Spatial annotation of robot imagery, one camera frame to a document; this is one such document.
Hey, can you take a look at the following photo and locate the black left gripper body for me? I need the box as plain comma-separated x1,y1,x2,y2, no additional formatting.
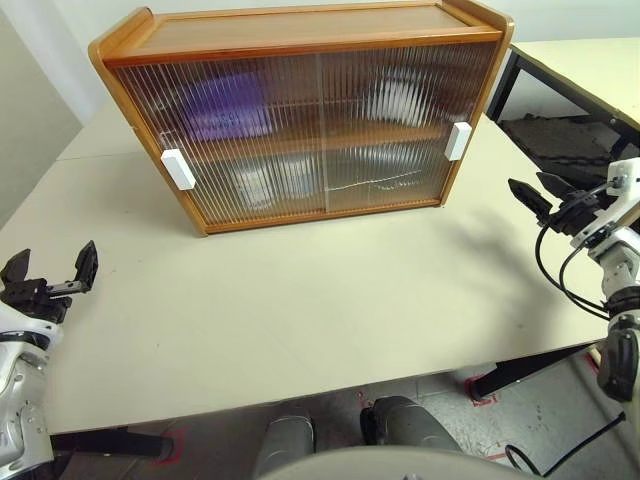
0,278,82,322

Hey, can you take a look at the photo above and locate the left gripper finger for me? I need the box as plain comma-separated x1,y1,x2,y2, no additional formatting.
73,239,99,295
0,248,32,287

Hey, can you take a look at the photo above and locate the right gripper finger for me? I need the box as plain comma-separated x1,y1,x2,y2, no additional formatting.
508,178,554,228
535,172,576,200

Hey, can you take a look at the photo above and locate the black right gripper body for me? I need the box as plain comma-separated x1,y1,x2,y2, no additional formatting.
547,191,609,237

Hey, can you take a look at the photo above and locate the white door handle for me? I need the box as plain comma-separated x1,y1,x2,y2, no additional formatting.
160,148,196,191
444,122,473,162

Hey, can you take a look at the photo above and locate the ribbed clear sliding door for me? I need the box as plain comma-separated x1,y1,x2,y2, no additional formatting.
317,42,497,210
112,55,327,230

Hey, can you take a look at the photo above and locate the white plush toy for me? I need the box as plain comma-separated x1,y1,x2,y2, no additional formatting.
367,74,436,121

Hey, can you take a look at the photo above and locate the white jar with blue label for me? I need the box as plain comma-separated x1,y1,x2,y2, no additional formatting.
234,164,277,209
279,157,319,199

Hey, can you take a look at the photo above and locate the purple tissue pack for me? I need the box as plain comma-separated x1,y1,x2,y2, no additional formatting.
179,74,274,144

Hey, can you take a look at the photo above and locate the wooden cabinet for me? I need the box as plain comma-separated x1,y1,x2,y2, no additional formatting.
88,0,516,236

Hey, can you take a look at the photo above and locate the black table leg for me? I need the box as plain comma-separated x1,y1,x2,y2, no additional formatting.
472,342,609,401
49,427,176,461

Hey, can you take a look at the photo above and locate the grey rounded shape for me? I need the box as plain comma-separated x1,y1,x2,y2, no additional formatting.
254,414,316,480
359,396,461,454

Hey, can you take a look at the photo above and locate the pale rounded robot body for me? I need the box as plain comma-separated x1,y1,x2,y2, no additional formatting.
254,446,521,480

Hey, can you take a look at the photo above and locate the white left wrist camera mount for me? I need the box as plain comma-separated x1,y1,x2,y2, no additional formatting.
0,299,64,346

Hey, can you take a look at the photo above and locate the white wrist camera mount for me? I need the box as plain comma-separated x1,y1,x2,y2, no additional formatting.
569,158,640,249
0,299,64,346

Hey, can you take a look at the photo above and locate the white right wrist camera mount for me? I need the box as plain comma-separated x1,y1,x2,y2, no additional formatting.
569,158,640,249

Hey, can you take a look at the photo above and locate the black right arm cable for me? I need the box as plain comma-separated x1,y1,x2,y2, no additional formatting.
534,182,614,321

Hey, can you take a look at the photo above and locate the thin black loose cable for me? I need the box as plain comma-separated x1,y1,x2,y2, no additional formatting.
504,412,626,476

